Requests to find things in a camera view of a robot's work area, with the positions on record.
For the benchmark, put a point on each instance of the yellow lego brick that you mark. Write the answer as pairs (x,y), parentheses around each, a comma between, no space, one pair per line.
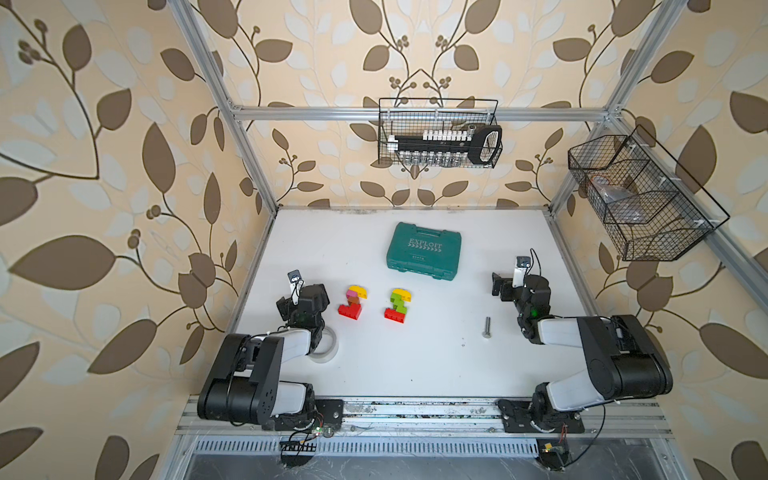
(404,295)
(359,291)

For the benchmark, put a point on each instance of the red lego brick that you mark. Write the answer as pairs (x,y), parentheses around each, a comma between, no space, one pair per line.
(394,315)
(351,310)

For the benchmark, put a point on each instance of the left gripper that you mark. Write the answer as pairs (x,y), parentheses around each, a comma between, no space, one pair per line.
(285,309)

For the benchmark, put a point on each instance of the green tool case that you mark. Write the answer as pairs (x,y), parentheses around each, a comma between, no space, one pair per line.
(424,251)

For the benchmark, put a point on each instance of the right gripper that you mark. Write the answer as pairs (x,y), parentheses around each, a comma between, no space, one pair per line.
(507,288)

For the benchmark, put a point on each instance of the back wire basket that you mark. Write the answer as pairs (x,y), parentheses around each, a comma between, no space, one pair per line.
(413,115)

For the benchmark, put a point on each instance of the clear plastic bag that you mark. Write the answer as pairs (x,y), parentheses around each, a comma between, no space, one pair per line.
(617,204)

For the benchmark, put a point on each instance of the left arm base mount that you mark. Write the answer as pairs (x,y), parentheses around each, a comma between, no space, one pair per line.
(324,416)

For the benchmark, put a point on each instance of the steel hex bolt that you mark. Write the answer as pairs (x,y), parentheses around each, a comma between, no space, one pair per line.
(486,333)

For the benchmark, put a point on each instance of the right wire basket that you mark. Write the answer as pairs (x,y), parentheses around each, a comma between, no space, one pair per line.
(680,211)

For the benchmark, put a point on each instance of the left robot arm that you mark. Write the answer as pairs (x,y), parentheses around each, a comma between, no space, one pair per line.
(244,385)

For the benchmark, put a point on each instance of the clear tape roll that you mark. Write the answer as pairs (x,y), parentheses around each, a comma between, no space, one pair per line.
(327,348)

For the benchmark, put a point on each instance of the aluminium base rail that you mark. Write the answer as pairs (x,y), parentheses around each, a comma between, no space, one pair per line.
(477,416)

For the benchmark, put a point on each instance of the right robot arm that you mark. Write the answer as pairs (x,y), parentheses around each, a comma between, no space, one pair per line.
(621,361)

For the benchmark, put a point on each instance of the black socket set rail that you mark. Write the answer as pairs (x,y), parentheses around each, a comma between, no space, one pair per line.
(477,147)

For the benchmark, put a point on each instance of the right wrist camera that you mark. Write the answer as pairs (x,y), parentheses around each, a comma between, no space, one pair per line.
(523,265)

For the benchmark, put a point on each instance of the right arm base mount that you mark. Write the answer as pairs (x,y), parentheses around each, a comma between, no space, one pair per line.
(528,416)

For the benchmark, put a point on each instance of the wire basket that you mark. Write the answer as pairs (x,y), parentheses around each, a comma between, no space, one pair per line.
(680,211)
(413,115)

